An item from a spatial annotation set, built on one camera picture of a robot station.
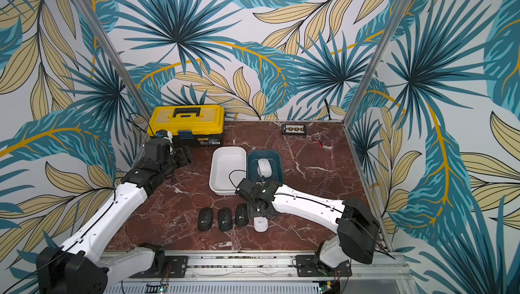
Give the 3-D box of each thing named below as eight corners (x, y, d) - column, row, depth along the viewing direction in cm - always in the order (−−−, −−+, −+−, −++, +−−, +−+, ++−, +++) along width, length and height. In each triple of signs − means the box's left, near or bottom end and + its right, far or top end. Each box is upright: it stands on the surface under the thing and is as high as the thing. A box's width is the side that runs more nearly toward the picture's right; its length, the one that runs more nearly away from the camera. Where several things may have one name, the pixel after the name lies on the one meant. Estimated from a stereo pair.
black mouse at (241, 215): (234, 225, 85) (234, 223, 83) (236, 205, 90) (235, 203, 88) (247, 225, 85) (247, 223, 83) (248, 205, 90) (248, 203, 88)
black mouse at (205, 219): (196, 230, 83) (194, 228, 82) (200, 209, 89) (199, 207, 87) (211, 230, 84) (210, 229, 82) (214, 209, 89) (213, 207, 87)
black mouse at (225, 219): (216, 230, 84) (215, 228, 82) (219, 209, 89) (218, 207, 87) (231, 230, 84) (230, 229, 82) (233, 209, 89) (232, 207, 87)
